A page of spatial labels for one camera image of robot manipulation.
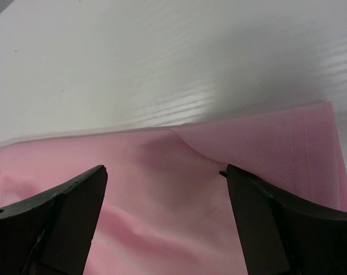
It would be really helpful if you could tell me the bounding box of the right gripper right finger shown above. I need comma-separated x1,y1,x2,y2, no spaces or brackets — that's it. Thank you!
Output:
220,165,347,274

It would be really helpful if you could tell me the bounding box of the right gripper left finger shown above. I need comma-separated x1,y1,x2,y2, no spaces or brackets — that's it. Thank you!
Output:
0,165,108,274

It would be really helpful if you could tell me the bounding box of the pink t-shirt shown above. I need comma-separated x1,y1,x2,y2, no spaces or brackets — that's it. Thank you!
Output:
0,102,347,274

